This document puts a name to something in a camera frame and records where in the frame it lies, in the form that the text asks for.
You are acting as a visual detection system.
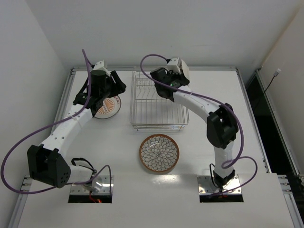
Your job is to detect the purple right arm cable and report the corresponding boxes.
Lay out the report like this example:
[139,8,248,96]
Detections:
[140,54,258,198]

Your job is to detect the right steel base plate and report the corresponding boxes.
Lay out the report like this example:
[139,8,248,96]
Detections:
[197,175,242,196]

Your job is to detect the white plate with orange sunburst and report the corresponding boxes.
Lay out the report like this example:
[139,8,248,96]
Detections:
[95,95,122,119]

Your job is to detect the black cable with white plug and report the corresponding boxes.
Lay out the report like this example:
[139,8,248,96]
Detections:
[251,68,281,112]

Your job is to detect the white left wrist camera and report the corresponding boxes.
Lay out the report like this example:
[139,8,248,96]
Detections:
[91,61,110,77]

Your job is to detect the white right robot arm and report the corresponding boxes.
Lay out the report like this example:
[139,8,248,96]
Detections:
[150,67,238,189]

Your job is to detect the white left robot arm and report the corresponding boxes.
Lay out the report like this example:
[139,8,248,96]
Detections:
[27,70,126,188]

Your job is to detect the aluminium table edge rail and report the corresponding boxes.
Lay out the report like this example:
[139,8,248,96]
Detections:
[7,66,76,228]

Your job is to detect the floral plate with orange rim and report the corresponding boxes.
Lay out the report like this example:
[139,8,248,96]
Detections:
[139,134,180,173]

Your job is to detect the silver wire dish rack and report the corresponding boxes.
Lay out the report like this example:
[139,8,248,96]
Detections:
[130,69,190,131]

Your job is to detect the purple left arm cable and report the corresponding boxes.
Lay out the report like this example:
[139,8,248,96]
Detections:
[0,49,112,195]

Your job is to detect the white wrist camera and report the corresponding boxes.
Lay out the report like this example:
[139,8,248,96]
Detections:
[166,57,190,81]
[91,61,110,77]

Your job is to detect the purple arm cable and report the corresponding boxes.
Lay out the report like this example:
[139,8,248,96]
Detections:
[0,49,112,195]
[140,54,258,198]

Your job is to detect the left steel base plate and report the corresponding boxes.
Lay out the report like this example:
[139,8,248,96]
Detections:
[69,175,114,196]

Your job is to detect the steel base plate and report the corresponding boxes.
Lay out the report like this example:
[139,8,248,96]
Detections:
[69,175,114,196]
[197,175,242,196]

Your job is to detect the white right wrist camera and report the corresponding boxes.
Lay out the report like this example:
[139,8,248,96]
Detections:
[166,57,190,81]

